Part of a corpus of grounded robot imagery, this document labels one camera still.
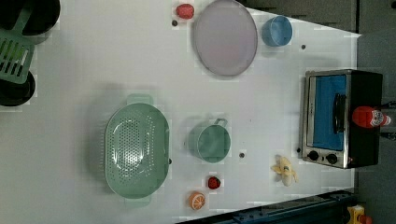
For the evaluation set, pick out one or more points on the red ketchup bottle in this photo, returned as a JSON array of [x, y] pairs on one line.
[[369, 117]]

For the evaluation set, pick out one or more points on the black toaster oven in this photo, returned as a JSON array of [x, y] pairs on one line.
[[330, 136]]

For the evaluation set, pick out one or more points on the green metal mug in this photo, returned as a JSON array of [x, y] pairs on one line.
[[210, 141]]

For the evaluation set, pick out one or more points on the green oval colander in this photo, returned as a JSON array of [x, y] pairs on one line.
[[137, 141]]

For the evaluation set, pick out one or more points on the red toy strawberry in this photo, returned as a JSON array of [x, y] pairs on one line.
[[213, 182]]

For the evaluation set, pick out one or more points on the lilac round plate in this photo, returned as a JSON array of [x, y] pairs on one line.
[[225, 38]]

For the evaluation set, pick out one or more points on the orange slice toy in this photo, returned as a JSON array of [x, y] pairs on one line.
[[196, 200]]

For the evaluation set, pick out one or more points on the peeled toy banana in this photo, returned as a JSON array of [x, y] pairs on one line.
[[284, 169]]

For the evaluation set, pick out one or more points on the red toy tomato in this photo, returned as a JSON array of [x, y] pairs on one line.
[[185, 11]]

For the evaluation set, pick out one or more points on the blue bowl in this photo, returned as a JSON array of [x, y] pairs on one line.
[[277, 32]]

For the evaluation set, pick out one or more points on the yellow clamp tool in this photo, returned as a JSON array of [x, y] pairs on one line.
[[357, 215]]

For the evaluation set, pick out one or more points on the green dish rack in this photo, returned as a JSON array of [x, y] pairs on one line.
[[24, 25]]

